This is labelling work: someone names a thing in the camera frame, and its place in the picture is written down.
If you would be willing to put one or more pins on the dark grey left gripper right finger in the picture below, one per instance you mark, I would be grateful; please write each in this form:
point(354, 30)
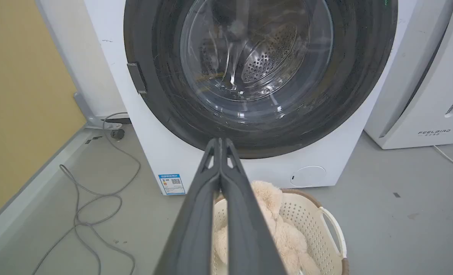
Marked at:
point(245, 225)

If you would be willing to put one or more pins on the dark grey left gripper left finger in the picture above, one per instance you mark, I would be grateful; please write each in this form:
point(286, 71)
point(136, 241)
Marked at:
point(195, 225)

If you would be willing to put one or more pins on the white front-load washing machine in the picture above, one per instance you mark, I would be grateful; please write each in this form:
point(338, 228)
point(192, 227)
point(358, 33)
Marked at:
point(142, 126)

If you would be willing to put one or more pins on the round dark glass washer door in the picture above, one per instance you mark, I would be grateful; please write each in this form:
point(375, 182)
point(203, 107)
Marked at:
point(337, 95)

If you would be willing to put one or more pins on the cream plush teddy bear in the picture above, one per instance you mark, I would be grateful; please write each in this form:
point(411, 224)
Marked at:
point(287, 236)

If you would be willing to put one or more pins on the blue energy label sticker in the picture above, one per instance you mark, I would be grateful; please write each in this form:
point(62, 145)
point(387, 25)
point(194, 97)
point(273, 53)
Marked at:
point(171, 184)

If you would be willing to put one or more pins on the cream perforated laundry basket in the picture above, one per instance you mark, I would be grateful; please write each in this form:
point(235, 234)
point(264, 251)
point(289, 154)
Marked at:
point(314, 233)

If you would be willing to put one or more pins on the black round plug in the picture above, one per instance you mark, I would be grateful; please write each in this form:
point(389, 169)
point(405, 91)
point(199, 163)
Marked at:
point(117, 134)

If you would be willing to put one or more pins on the white Feelbird appliance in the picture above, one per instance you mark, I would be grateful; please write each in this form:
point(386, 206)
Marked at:
point(413, 88)

